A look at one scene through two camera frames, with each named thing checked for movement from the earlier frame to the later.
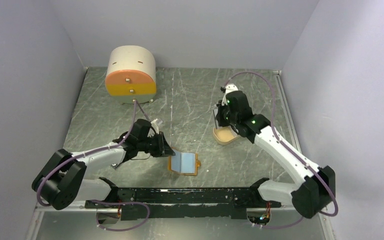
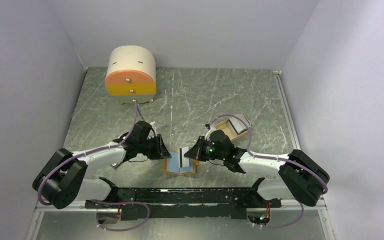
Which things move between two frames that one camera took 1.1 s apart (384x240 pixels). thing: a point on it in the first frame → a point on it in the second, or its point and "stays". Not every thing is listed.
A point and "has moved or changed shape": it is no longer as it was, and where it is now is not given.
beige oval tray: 224,134 stays
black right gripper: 221,122 → 196,152
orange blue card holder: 184,163 has moved or changed shape
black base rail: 185,203 stays
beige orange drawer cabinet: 131,74 stays
